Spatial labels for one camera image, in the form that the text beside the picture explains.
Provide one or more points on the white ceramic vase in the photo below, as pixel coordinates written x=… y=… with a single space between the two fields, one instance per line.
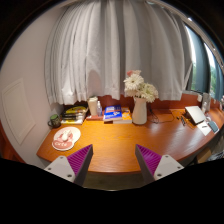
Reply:
x=139 y=113

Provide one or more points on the blue book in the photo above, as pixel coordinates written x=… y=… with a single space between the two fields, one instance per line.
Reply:
x=112 y=113

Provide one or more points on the white wall panel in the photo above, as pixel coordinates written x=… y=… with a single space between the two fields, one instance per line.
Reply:
x=18 y=111

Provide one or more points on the dark green mug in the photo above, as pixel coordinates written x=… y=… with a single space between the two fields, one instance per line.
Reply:
x=55 y=120

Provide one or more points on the dark smartphone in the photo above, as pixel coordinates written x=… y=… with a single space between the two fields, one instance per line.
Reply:
x=213 y=126

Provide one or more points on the white paper sheet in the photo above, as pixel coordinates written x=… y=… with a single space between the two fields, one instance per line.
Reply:
x=203 y=128

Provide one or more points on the white laptop on stand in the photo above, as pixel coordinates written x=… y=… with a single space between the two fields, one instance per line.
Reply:
x=195 y=114

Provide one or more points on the white flower bouquet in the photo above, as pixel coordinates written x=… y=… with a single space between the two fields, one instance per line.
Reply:
x=135 y=81

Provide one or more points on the clear pump bottle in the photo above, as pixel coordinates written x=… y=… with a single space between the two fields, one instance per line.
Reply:
x=99 y=110

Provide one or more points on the window with dark frame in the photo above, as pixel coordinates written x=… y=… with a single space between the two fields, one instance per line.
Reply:
x=200 y=63

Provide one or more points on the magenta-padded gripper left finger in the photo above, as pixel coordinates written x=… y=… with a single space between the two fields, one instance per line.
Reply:
x=63 y=166

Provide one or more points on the white curtain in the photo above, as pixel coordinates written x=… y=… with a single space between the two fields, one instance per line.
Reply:
x=113 y=46

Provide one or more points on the cream lidded container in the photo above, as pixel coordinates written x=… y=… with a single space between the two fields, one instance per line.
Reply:
x=92 y=106

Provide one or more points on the yellow and black book stack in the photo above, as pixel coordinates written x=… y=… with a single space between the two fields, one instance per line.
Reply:
x=73 y=115

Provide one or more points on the thin red book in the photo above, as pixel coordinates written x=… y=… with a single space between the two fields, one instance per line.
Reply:
x=93 y=117

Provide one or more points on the round white and red mouse pad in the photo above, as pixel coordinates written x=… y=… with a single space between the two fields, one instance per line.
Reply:
x=60 y=145

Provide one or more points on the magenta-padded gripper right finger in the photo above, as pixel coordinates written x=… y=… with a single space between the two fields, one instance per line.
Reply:
x=166 y=166

